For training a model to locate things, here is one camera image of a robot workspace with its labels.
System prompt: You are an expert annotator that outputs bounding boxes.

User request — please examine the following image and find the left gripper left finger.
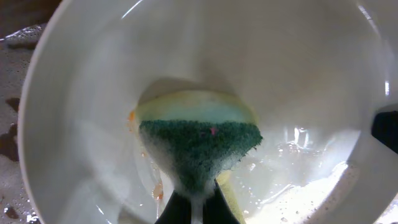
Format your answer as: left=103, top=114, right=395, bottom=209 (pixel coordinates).
left=155, top=191, right=190, bottom=224

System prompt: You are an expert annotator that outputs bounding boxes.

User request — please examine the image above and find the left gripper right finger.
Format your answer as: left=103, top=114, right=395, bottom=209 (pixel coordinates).
left=203, top=182, right=239, bottom=224

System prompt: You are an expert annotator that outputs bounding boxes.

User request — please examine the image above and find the green yellow sponge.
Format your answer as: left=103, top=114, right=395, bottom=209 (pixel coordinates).
left=131, top=90, right=262, bottom=224

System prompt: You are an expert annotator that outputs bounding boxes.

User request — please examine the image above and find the grey green plate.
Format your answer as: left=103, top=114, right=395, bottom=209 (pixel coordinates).
left=18, top=0, right=397, bottom=223

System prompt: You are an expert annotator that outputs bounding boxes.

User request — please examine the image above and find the middle dark wet tray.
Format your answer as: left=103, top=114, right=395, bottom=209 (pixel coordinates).
left=1, top=24, right=46, bottom=223

